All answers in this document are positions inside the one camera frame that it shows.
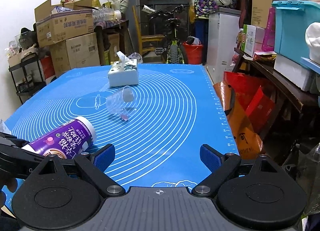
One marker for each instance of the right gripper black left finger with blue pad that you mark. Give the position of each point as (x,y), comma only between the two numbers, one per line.
(52,198)

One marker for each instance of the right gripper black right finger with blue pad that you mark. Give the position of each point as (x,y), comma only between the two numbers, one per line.
(254,191)

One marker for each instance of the purple white paper cup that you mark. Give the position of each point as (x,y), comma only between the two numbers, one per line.
(66,141)

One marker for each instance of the clear plastic cup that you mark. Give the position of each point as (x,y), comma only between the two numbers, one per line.
(116,103)

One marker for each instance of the red gift bag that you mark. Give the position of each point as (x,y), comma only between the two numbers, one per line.
(255,95)

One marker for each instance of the black metal shelf rack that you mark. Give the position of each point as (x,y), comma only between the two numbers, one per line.
(27,87)

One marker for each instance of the dark wooden side table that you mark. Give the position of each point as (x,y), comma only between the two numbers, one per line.
(255,75)

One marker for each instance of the blue silicone baking mat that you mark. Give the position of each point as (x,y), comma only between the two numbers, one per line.
(175,111)

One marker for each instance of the lower cardboard box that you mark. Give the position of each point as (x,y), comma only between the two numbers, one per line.
(73,53)

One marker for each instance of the white tissue box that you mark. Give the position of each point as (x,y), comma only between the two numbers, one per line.
(123,72)

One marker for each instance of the red plastic bucket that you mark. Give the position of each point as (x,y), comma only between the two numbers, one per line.
(194,53)

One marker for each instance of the upper cardboard box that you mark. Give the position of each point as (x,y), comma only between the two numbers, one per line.
(53,26)

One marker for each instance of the green white product box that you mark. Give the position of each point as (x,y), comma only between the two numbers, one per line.
(253,39)

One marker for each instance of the black bicycle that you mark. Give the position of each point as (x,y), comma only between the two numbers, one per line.
(172,49)

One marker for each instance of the white chest freezer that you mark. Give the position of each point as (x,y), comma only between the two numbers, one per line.
(223,29)

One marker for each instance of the teal plastic storage bin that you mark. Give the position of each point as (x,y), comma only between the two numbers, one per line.
(292,19)

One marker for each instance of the wooden chair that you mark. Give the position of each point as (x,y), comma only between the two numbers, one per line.
(145,41)

